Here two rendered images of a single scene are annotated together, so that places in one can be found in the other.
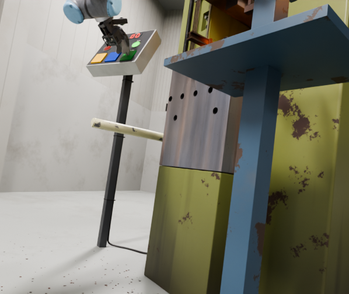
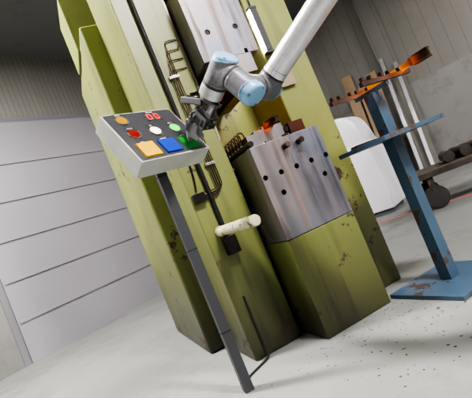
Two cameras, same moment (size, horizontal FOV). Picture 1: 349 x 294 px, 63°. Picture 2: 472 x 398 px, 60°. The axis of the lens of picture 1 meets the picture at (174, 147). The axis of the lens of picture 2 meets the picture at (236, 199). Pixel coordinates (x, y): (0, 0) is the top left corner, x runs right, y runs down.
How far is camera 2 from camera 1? 2.11 m
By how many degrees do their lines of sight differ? 76
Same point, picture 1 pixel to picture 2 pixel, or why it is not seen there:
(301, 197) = (358, 212)
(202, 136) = (324, 194)
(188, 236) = (353, 268)
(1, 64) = not seen: outside the picture
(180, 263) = (357, 290)
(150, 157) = not seen: outside the picture
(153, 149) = not seen: outside the picture
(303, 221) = (365, 223)
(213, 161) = (343, 207)
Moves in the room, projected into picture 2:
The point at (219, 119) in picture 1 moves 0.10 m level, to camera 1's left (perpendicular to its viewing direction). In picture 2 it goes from (331, 178) to (331, 178)
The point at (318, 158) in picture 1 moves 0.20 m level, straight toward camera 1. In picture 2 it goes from (355, 187) to (390, 174)
